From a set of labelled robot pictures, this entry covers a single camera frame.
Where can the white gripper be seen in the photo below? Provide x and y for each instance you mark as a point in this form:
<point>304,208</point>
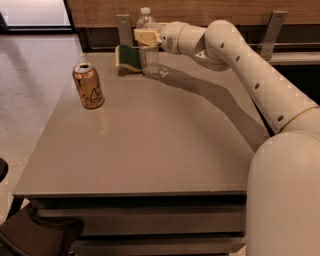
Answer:
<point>169,37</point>

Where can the clear plastic water bottle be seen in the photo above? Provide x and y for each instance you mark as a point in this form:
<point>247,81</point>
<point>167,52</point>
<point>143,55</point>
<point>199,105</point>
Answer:
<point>149,55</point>

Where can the green and yellow sponge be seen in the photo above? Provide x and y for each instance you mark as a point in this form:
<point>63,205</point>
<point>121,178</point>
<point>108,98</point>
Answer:
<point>128,57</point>

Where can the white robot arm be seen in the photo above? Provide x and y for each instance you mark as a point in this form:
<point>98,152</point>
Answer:
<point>283,189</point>

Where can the gold soda can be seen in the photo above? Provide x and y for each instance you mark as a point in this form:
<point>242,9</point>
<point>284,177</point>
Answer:
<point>88,85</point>

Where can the black round object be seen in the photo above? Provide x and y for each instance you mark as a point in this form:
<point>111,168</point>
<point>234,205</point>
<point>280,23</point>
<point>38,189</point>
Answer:
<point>3,169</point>

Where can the dark brown chair seat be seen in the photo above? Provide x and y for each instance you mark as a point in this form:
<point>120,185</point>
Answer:
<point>26,234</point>

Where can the left metal wall bracket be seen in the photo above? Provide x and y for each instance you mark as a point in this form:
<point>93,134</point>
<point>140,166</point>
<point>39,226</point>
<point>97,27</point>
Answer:
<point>124,29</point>

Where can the metal wall bracket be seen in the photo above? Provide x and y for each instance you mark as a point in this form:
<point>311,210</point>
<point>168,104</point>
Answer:
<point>124,29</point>
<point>271,33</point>

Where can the right metal wall bracket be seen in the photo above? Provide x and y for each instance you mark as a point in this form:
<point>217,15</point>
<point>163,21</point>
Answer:
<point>271,33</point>

